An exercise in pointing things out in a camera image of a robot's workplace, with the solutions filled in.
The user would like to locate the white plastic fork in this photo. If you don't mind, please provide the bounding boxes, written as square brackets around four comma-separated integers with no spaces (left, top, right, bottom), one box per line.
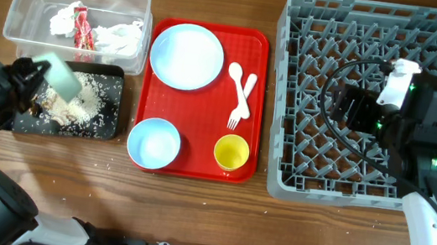
[226,70,259,133]

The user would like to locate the red serving tray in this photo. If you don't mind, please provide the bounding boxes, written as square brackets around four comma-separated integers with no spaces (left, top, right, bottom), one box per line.
[135,18,270,183]

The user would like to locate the light blue small bowl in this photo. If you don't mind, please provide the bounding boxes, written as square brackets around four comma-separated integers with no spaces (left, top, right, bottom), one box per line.
[127,117,181,170]

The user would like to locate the rice and food scraps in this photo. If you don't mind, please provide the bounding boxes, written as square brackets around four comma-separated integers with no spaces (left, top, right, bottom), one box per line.
[14,65,123,143]

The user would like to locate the grey dishwasher rack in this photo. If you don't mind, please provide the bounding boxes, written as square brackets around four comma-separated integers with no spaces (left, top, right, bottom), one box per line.
[267,0,437,210]

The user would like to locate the crumpled white tissue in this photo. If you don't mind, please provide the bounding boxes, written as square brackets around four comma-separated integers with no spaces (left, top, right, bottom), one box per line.
[49,1,83,38]
[91,21,143,56]

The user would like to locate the white plastic spoon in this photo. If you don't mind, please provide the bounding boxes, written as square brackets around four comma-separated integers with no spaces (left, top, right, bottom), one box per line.
[228,62,250,119]

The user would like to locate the yellow cup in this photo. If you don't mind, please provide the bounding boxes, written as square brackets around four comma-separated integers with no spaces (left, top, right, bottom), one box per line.
[214,134,250,171]

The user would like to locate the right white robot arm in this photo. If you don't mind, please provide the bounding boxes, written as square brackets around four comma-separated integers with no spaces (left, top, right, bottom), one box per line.
[320,85,437,245]

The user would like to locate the black food waste tray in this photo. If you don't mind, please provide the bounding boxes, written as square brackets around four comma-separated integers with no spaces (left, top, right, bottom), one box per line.
[9,52,127,146]

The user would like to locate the red snack wrapper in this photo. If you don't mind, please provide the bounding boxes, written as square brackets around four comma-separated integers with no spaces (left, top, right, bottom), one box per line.
[74,7,95,51]

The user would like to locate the green bowl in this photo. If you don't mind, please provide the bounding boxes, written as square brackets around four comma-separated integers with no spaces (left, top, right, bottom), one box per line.
[32,52,82,102]

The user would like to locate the clear plastic waste bin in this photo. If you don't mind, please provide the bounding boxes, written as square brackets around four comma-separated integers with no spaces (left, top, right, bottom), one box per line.
[3,0,153,75]

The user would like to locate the light blue plate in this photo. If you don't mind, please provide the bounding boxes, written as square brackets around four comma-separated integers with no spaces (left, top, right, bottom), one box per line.
[150,23,225,91]

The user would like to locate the crumpled white tissue left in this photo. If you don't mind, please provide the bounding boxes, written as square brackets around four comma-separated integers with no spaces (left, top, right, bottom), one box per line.
[49,1,83,38]

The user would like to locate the crumpled white tissue right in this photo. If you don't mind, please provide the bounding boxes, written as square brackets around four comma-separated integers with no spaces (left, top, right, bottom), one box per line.
[91,21,143,56]

